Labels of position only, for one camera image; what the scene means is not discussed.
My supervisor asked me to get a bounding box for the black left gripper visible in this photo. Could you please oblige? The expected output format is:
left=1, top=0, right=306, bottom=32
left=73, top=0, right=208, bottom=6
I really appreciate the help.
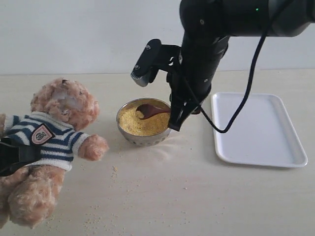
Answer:
left=0, top=138, right=41, bottom=177

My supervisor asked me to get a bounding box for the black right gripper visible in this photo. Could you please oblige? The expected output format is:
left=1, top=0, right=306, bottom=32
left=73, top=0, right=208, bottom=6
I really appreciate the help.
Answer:
left=168, top=36, right=229, bottom=131

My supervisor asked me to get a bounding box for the dark red wooden spoon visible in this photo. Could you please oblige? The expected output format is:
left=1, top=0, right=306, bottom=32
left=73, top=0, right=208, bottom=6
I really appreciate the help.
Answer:
left=135, top=104, right=200, bottom=120

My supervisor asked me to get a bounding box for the tan teddy bear striped sweater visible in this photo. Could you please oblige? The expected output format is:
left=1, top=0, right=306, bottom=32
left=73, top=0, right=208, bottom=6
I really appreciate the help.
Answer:
left=0, top=78, right=109, bottom=228

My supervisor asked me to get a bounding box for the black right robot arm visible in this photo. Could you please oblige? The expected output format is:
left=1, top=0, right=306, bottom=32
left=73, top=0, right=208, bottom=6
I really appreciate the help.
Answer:
left=168, top=0, right=315, bottom=131

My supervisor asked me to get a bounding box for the steel bowl of yellow millet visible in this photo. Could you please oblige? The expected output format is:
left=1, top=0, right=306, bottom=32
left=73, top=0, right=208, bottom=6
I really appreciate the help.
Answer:
left=116, top=98, right=171, bottom=147

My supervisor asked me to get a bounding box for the white rectangular plastic tray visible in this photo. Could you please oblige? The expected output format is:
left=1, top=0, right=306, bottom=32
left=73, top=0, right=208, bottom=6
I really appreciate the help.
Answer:
left=214, top=93, right=308, bottom=168

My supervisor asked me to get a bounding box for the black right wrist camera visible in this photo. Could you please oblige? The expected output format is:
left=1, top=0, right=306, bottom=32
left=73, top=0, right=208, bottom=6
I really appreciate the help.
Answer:
left=130, top=38, right=180, bottom=87

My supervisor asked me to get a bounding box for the black right camera cable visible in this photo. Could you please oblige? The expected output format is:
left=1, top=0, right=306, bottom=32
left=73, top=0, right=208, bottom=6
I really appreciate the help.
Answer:
left=172, top=0, right=296, bottom=134

